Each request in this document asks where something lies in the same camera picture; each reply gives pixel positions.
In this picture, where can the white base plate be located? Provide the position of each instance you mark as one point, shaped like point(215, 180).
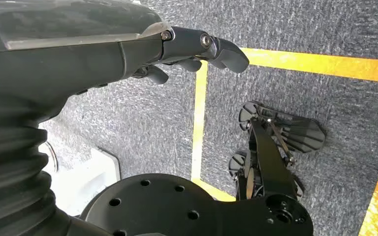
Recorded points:
point(84, 182)

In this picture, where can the ribbed grey left arm sleeve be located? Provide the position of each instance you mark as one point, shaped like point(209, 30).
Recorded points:
point(9, 176)

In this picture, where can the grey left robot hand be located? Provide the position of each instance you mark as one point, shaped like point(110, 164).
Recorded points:
point(62, 62)

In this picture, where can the black robot lower leg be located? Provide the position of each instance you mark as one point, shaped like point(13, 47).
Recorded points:
point(270, 163)

